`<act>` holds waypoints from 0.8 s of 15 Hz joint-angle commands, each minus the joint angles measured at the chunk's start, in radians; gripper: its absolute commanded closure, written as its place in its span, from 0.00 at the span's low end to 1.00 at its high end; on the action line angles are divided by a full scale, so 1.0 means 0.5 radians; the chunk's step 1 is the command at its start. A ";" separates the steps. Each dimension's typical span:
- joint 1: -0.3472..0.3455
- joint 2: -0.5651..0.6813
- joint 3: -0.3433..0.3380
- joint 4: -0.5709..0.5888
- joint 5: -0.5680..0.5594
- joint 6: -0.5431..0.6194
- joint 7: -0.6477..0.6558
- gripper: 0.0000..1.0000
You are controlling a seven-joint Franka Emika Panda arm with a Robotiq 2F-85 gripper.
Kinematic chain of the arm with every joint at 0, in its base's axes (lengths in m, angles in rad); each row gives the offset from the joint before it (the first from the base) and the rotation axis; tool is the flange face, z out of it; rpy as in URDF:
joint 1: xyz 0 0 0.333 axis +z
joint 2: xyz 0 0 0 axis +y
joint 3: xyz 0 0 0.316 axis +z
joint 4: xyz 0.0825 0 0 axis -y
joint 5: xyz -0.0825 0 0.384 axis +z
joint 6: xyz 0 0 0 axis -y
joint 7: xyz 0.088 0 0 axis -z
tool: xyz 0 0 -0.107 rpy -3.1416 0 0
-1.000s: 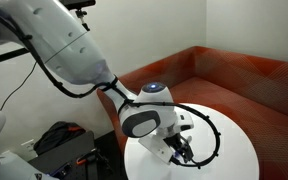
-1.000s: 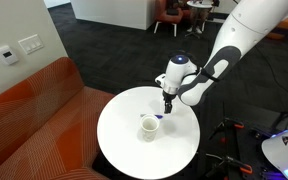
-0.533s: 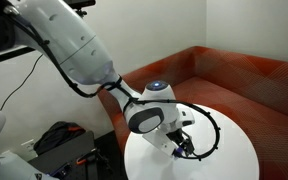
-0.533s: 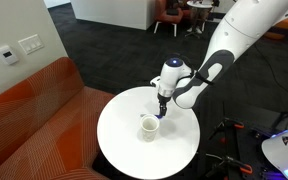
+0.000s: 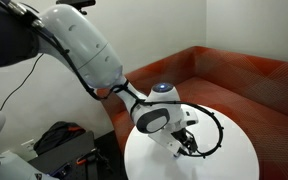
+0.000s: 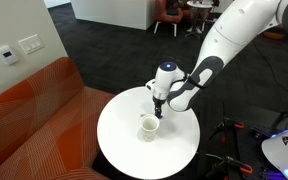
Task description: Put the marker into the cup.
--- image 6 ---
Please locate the white partition counter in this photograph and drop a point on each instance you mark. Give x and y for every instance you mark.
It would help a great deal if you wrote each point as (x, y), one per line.
(110, 13)

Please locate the white light switch plate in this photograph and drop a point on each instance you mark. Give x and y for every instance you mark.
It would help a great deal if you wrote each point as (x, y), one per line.
(30, 44)

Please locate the background seated person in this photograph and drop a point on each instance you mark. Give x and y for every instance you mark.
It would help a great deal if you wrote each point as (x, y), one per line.
(194, 20)

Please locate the orange round stool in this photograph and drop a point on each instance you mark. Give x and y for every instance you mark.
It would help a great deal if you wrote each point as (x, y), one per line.
(274, 35)

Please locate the orange patterned sofa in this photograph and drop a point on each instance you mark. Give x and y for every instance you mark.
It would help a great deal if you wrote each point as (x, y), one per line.
(34, 126)

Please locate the small round white table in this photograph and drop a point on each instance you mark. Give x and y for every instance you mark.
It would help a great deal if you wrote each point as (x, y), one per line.
(200, 4)

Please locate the orange chair white legs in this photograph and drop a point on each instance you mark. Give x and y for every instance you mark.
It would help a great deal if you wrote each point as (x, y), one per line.
(169, 15)

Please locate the white paper cup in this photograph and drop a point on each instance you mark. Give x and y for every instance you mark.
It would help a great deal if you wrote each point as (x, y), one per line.
(149, 128)

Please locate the blue capped grey marker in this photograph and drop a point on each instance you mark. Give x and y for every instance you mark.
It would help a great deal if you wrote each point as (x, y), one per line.
(160, 117)

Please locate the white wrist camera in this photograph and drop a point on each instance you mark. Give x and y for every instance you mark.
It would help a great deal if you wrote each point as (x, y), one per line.
(149, 85)

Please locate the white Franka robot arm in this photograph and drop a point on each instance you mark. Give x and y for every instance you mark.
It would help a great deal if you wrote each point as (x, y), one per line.
(230, 30)

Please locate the black robot cart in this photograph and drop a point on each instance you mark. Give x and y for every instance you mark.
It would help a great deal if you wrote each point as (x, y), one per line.
(234, 146)

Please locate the white wall thermostat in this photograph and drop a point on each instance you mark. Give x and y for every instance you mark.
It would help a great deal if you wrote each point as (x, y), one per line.
(6, 55)

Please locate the black control box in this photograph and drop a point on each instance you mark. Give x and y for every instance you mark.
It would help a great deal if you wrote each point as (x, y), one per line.
(262, 133)

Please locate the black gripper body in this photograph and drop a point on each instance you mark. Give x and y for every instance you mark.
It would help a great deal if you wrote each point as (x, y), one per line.
(158, 100)

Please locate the orange black clamp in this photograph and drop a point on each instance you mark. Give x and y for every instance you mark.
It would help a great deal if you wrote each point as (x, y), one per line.
(230, 125)
(232, 165)

